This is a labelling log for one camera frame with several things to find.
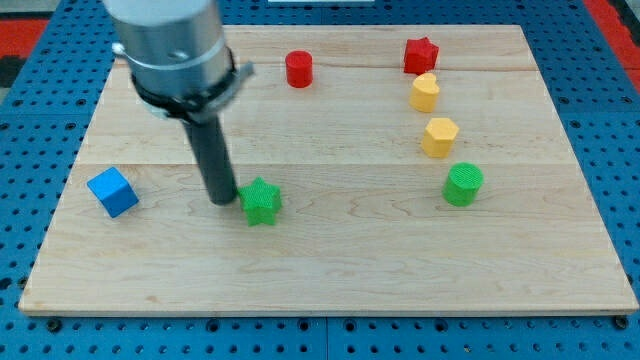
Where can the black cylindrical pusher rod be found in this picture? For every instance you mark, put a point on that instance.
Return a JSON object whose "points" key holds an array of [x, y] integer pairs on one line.
{"points": [[210, 151]]}

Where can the green star block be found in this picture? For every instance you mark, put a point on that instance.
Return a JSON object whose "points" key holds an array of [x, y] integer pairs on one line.
{"points": [[260, 202]]}

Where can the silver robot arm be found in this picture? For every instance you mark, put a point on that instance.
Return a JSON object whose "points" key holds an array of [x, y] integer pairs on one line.
{"points": [[182, 68]]}

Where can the red star block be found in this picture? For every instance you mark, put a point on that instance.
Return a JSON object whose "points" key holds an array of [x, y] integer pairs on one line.
{"points": [[420, 56]]}

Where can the blue cube block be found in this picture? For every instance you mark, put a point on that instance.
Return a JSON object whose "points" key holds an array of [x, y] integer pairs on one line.
{"points": [[113, 191]]}

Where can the red cylinder block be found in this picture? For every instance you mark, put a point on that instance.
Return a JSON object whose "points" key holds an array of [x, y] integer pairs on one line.
{"points": [[299, 68]]}

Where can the wooden board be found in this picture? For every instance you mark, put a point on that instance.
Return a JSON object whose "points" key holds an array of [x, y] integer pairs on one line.
{"points": [[363, 229]]}

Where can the yellow heart block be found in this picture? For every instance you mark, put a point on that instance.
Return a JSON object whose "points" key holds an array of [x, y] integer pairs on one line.
{"points": [[424, 93]]}

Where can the yellow hexagon block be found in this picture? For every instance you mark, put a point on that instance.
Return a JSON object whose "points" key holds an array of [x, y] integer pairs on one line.
{"points": [[439, 137]]}

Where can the green cylinder block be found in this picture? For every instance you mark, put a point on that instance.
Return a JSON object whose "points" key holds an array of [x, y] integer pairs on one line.
{"points": [[462, 184]]}

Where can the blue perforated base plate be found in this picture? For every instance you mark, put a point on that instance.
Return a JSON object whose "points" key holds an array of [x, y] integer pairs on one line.
{"points": [[47, 111]]}

